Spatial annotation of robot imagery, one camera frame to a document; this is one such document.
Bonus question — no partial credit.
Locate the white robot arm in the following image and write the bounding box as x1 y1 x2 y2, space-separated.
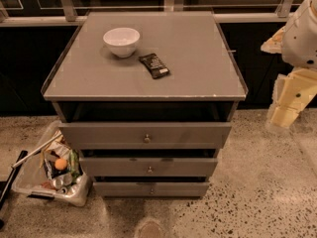
261 0 317 128

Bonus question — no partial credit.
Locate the black flat object on floor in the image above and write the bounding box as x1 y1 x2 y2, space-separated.
0 150 28 230

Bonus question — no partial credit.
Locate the white stick in bin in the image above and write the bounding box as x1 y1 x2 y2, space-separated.
11 132 61 169

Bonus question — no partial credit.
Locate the metal railing frame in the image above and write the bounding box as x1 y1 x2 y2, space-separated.
0 0 303 27

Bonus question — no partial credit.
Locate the grey middle drawer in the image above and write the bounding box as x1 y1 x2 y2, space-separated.
80 158 218 177

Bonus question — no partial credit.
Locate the silver can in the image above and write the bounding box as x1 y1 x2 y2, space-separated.
52 178 64 189

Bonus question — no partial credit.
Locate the grey drawer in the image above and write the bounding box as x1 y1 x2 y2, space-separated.
59 122 231 150
93 182 209 197
80 158 218 177

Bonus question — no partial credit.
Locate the grey bottom drawer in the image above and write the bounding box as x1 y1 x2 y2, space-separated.
93 182 209 197

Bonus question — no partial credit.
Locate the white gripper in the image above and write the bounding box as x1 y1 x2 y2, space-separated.
261 28 317 129

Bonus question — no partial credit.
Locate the clear plastic bin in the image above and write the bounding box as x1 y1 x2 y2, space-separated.
13 121 91 206

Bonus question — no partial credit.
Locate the orange fruit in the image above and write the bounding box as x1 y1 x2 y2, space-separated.
54 159 67 171

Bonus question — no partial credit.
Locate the white ceramic bowl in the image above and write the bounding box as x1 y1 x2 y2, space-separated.
103 28 141 58

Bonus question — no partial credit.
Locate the grey drawer cabinet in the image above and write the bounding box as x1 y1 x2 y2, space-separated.
42 12 247 183

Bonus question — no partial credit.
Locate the grey top drawer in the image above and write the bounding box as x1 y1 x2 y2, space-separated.
59 122 231 150

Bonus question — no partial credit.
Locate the black snack bar wrapper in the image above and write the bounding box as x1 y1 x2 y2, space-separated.
139 54 169 79

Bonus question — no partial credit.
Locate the green snack bag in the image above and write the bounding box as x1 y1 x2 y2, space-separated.
68 150 81 181

